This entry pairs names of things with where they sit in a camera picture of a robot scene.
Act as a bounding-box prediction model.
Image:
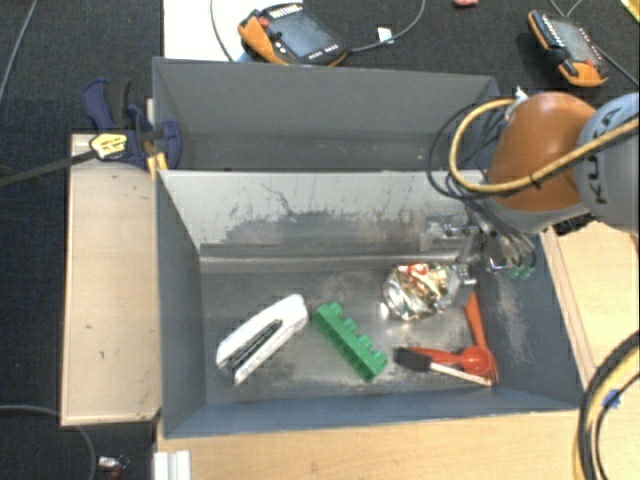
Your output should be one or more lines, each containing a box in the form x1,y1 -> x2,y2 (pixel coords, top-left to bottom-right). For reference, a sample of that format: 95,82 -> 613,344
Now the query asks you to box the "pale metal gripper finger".
423,219 -> 471,253
446,263 -> 478,310

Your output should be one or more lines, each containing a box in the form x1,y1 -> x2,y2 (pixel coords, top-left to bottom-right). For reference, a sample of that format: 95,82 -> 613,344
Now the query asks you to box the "red plastic spoon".
408,345 -> 494,374

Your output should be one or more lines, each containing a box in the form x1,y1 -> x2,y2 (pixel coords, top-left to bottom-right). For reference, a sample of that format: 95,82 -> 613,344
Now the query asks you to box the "grey metal bin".
151,56 -> 586,439

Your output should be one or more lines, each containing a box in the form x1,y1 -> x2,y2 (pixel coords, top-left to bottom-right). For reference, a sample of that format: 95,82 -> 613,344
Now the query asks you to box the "pale wood board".
59,132 -> 164,427

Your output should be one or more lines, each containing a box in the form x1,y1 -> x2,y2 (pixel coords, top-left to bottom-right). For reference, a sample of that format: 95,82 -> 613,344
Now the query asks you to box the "white stapler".
215,293 -> 310,387

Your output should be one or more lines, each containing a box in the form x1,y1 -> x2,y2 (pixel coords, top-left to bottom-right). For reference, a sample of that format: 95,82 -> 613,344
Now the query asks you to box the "green toothed toy block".
311,301 -> 389,384

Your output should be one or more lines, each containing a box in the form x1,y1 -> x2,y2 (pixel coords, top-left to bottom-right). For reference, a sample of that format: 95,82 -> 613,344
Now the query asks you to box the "crumpled clear plastic bottle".
381,261 -> 455,323

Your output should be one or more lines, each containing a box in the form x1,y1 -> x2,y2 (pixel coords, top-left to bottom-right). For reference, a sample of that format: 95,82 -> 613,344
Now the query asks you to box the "orange plastic fork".
463,290 -> 501,384

